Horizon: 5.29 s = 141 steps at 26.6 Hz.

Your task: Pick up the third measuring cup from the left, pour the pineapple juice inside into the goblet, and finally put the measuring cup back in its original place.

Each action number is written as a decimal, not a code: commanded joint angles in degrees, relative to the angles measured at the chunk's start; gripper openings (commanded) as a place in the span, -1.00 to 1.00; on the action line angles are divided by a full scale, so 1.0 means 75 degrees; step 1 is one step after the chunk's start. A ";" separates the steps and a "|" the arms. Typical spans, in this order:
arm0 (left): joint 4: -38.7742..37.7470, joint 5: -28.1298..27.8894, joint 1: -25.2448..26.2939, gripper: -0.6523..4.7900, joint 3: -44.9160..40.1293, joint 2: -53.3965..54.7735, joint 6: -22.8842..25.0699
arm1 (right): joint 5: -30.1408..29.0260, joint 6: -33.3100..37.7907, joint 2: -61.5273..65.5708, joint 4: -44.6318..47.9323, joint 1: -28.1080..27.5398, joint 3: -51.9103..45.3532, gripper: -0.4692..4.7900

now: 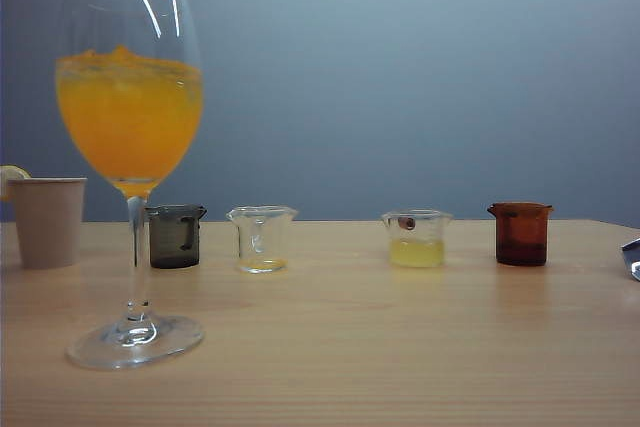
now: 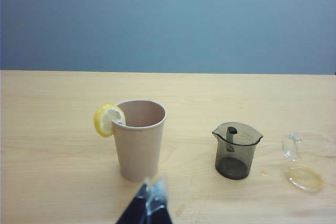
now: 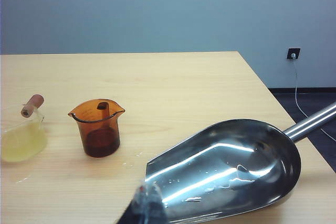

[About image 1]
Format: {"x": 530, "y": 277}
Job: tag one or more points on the wine glass with orange juice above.
{"x": 130, "y": 122}

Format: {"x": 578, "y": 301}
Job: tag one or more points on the beige paper cup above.
{"x": 47, "y": 227}

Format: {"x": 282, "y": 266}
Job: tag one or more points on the clear glass measuring cup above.
{"x": 245, "y": 242}

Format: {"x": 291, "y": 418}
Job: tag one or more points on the amber measuring cup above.
{"x": 520, "y": 242}

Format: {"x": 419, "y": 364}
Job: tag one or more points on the silver metal scoop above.
{"x": 631, "y": 257}

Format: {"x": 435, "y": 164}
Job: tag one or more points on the yellow lemon slice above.
{"x": 10, "y": 174}

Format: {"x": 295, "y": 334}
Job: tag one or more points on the smoky grey measuring cup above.
{"x": 172, "y": 247}

